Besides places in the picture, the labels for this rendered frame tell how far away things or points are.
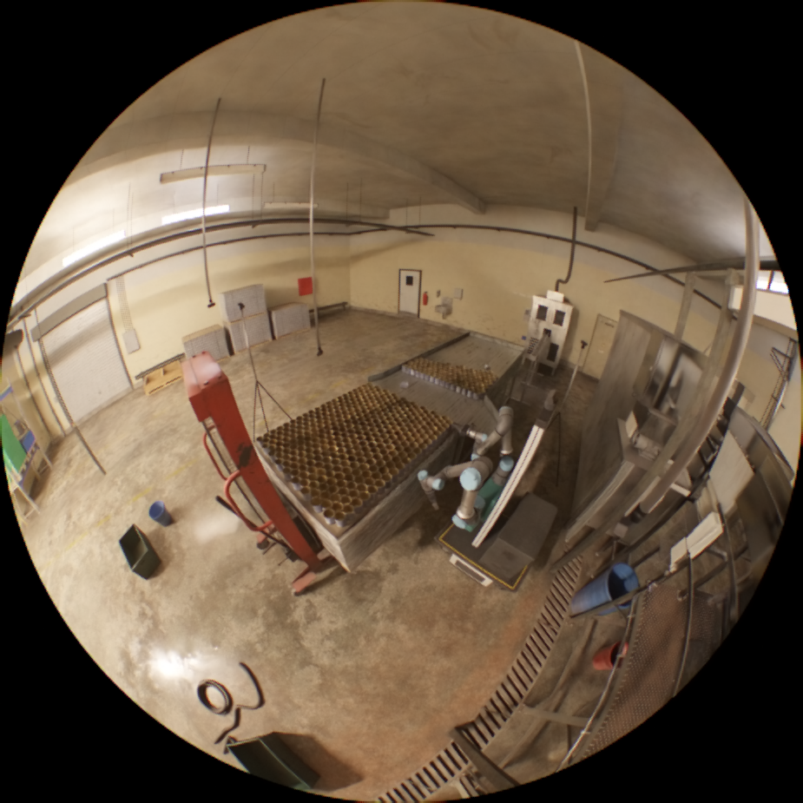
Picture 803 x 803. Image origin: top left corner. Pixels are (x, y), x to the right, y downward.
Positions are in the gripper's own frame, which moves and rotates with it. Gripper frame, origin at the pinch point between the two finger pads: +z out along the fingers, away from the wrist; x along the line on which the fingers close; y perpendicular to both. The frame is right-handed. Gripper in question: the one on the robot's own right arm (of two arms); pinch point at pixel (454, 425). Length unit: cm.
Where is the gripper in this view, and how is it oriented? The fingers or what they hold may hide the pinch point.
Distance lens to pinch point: 213.8
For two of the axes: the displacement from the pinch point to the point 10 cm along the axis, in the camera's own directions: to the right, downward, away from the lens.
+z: -8.2, -3.3, 4.6
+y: -0.5, 8.5, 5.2
